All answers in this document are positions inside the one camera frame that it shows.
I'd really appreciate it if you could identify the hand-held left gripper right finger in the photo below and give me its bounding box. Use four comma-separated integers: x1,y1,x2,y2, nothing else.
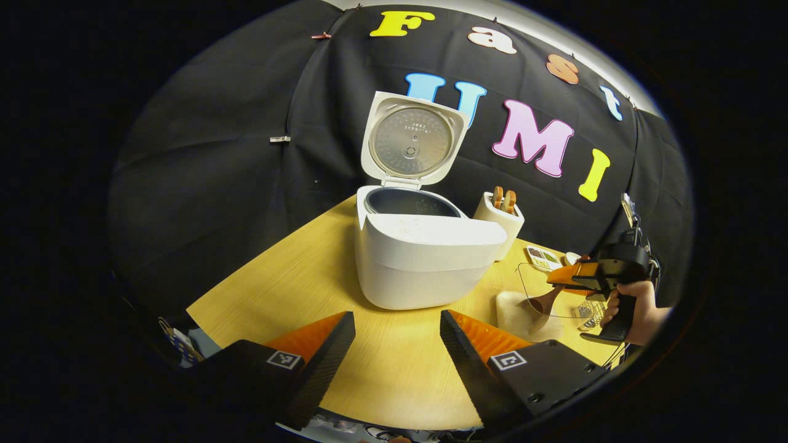
440,309,610,431

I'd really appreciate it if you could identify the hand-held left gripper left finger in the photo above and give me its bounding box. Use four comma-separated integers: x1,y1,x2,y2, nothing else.
185,311,356,431

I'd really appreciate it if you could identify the brown wooden spoon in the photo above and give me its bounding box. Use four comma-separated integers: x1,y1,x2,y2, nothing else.
528,284,566,316

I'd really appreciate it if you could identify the pile of white rice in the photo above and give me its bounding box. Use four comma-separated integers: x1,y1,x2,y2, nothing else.
496,291,564,343

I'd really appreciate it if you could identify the white rice cooker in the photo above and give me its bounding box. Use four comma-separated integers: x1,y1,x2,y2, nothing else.
355,91,508,310

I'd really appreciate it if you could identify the clear plastic rice container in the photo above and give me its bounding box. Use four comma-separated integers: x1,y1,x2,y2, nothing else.
496,263,597,343

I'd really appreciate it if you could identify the white divided grain dish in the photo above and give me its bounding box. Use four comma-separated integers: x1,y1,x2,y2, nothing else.
526,245,562,273

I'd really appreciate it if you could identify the white toaster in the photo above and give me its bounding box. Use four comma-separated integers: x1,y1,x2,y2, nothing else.
473,191,525,261

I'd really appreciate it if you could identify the blue white patterned object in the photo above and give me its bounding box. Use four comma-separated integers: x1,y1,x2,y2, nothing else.
159,317,207,367

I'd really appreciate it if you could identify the black backdrop cloth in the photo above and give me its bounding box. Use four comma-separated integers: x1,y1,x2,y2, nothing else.
108,3,693,321

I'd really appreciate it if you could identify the row of black clips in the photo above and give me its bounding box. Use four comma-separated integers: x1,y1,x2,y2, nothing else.
351,2,635,105

